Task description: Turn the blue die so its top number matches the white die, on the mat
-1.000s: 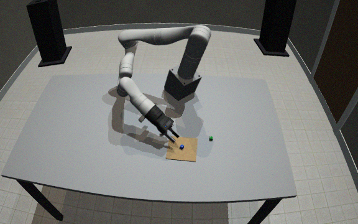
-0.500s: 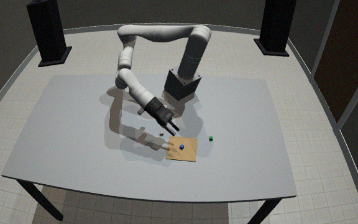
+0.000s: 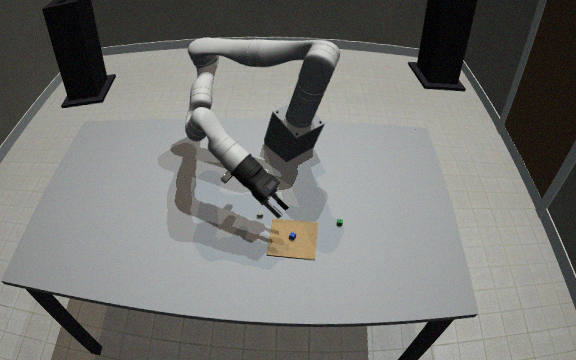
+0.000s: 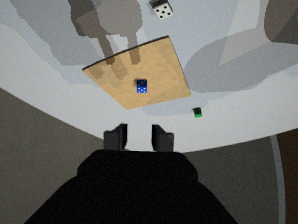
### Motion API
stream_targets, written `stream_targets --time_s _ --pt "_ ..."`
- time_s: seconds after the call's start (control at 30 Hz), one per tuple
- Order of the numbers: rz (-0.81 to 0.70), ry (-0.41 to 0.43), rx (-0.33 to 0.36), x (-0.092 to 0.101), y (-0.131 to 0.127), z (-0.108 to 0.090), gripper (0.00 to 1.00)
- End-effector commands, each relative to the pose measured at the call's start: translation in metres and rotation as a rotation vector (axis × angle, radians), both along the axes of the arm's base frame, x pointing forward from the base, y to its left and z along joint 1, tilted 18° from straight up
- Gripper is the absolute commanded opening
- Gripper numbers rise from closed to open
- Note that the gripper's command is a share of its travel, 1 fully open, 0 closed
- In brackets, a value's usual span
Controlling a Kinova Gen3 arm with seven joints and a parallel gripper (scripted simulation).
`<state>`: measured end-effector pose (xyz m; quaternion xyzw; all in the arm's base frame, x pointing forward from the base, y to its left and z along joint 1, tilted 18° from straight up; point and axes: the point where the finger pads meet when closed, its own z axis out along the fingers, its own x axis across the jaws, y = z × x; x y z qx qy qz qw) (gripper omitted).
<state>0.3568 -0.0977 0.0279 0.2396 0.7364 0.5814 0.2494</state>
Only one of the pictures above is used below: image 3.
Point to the tan flat mat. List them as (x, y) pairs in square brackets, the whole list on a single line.
[(302, 247)]

